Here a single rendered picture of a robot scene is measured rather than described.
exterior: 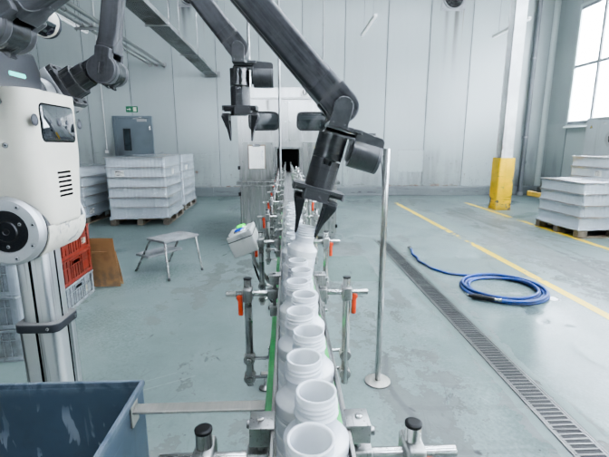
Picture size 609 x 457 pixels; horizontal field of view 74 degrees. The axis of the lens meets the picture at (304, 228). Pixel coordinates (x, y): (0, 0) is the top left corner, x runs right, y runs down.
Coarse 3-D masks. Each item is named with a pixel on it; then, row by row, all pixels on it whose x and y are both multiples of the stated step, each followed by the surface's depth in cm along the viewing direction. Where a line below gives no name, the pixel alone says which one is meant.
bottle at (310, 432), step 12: (288, 432) 30; (300, 432) 31; (312, 432) 31; (324, 432) 31; (288, 444) 29; (300, 444) 31; (312, 444) 32; (324, 444) 31; (288, 456) 29; (300, 456) 28; (312, 456) 28; (324, 456) 28
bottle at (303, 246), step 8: (304, 224) 82; (296, 232) 80; (304, 232) 79; (312, 232) 80; (296, 240) 80; (304, 240) 79; (312, 240) 80; (288, 248) 80; (296, 248) 79; (304, 248) 79; (312, 248) 80; (288, 256) 80; (296, 256) 79; (304, 256) 79; (312, 256) 80; (312, 264) 80; (312, 272) 82; (280, 296) 82
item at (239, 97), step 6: (234, 90) 115; (240, 90) 115; (246, 90) 116; (234, 96) 116; (240, 96) 115; (246, 96) 116; (234, 102) 116; (240, 102) 116; (246, 102) 117; (222, 108) 116; (228, 108) 116; (252, 108) 116
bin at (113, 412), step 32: (0, 384) 73; (32, 384) 74; (64, 384) 74; (96, 384) 74; (128, 384) 74; (0, 416) 75; (32, 416) 75; (64, 416) 75; (96, 416) 75; (128, 416) 68; (0, 448) 76; (32, 448) 76; (64, 448) 77; (96, 448) 77; (128, 448) 68
